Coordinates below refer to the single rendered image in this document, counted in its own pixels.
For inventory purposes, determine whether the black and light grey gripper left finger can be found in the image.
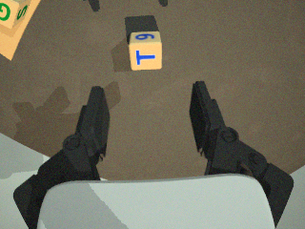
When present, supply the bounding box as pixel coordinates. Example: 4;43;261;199
13;86;111;229

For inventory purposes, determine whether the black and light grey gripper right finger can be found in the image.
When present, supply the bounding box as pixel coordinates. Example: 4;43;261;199
190;81;294;228

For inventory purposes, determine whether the tan square mat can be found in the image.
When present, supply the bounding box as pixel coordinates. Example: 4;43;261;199
0;0;41;60

